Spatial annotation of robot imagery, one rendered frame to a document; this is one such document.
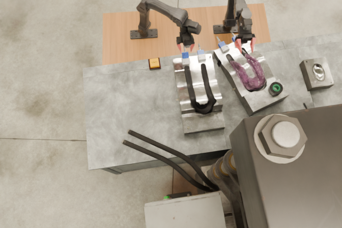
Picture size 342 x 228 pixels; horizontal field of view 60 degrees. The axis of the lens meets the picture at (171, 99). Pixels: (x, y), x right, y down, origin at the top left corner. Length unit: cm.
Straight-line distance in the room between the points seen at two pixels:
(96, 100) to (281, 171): 153
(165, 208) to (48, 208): 181
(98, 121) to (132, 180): 88
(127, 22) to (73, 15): 124
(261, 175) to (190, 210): 56
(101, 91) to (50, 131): 104
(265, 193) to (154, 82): 145
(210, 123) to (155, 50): 66
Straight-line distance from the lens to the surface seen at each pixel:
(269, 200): 70
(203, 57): 197
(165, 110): 195
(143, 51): 213
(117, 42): 219
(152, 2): 176
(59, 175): 288
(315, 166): 74
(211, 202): 121
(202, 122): 187
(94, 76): 211
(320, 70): 221
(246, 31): 173
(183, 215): 121
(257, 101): 192
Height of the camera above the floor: 268
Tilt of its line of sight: 72 degrees down
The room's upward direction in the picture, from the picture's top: 3 degrees counter-clockwise
